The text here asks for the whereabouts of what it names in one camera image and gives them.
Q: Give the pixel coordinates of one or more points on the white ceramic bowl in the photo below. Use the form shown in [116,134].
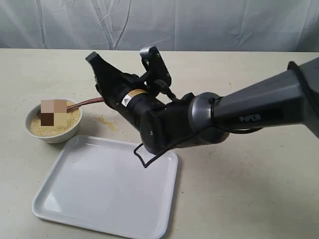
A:
[54,137]

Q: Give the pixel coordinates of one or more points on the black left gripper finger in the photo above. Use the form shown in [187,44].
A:
[107,77]

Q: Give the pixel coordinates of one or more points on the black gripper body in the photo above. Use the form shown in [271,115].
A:
[131,95]

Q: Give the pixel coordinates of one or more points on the dark red wooden spoon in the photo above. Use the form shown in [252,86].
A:
[84,102]

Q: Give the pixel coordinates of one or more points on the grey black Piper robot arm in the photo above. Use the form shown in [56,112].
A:
[165,122]

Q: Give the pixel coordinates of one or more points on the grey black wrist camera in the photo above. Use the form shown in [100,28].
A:
[154,66]

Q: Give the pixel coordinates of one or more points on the white rectangular plastic tray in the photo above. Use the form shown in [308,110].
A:
[99,184]

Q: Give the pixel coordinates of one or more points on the white wrinkled backdrop cloth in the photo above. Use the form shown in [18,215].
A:
[171,25]

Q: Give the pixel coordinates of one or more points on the beige grainy powder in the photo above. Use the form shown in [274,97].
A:
[55,119]

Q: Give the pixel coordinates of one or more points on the grain pile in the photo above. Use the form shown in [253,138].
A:
[111,124]

